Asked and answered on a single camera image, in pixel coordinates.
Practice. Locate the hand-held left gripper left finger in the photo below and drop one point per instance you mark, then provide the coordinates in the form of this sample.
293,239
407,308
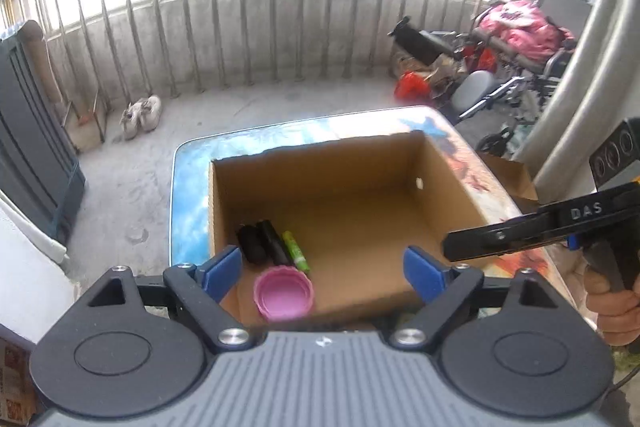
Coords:
220,269

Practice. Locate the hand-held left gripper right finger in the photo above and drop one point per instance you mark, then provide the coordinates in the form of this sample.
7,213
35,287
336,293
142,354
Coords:
425,274

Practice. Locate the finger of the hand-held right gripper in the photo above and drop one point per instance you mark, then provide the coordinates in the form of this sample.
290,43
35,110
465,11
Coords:
490,242

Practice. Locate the black key fob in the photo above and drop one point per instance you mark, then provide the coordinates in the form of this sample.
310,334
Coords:
251,244

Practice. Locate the black cylinder tube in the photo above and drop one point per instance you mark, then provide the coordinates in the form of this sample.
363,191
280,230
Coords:
275,244

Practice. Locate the pink plastic lid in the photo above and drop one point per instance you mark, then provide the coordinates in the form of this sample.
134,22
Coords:
282,294

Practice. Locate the green glue stick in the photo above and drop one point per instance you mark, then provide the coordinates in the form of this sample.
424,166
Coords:
295,252

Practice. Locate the brown cardboard box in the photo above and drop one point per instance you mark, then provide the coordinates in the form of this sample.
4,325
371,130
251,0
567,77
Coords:
350,207

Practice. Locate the person's right hand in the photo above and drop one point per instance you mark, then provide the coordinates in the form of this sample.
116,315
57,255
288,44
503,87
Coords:
615,314

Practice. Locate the grey seat cushion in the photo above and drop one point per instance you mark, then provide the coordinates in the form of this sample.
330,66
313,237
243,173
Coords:
472,92

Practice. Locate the wheelchair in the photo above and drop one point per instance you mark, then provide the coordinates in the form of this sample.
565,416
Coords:
540,72

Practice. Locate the red plastic bag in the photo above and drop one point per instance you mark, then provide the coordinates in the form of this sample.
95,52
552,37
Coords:
411,87

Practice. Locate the pink blanket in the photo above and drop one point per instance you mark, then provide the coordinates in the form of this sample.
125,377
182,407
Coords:
520,32

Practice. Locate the black padded board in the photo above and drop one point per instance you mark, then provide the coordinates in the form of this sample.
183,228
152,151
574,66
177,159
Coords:
420,39

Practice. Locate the grey folded panel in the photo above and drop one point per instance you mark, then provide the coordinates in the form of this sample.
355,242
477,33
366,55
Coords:
30,147

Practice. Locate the printed cardboard box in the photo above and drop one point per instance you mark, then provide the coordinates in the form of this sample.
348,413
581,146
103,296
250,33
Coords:
12,382

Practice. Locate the metal balcony railing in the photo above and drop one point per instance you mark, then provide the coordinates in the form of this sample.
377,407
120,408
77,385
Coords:
274,32

